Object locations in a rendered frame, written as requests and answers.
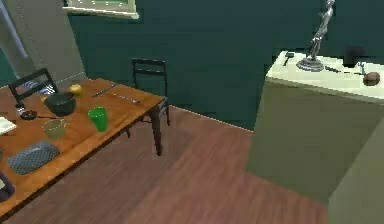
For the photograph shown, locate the dark knife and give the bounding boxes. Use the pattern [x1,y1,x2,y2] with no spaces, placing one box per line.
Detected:
[91,83,119,98]

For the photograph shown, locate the black ladle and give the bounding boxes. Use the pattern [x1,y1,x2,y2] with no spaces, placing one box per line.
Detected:
[19,110,58,121]

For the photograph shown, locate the brown wooden dining table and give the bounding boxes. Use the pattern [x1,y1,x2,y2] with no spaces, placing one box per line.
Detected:
[0,77,167,219]

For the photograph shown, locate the white paper pad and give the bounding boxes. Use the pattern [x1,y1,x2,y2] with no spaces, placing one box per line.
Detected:
[0,116,18,136]

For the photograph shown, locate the green plastic cup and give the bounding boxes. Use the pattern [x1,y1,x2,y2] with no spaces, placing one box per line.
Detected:
[87,106,109,133]

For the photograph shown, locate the dark grey bowl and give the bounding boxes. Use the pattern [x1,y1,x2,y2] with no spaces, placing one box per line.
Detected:
[43,91,77,117]

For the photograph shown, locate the grey checked cloth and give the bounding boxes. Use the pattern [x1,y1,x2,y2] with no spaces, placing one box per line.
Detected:
[7,139,61,176]

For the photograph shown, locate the yellow apple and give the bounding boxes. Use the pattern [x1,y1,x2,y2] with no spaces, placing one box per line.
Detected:
[69,83,83,98]

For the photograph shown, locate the silver fork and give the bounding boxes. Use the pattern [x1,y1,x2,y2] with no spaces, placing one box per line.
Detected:
[110,92,142,105]

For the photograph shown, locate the pale green cabinet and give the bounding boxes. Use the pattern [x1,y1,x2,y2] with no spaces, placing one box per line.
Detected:
[245,50,384,205]

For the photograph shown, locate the black mug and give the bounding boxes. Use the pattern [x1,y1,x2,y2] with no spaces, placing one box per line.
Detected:
[343,46,366,67]

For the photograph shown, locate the clear glass cup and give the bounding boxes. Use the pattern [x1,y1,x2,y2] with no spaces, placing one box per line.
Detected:
[41,118,67,141]

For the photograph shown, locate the black spatula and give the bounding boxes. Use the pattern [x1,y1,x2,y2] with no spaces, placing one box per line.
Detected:
[283,51,296,67]

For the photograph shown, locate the dark purple bottle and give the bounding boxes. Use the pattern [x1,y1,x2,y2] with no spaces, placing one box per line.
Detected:
[0,170,16,203]

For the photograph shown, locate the grey door handle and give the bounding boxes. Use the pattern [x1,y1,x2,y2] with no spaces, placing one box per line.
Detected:
[0,0,30,60]

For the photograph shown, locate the black slatted chair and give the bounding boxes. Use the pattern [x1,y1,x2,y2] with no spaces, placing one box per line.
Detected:
[126,57,171,139]
[7,67,60,108]

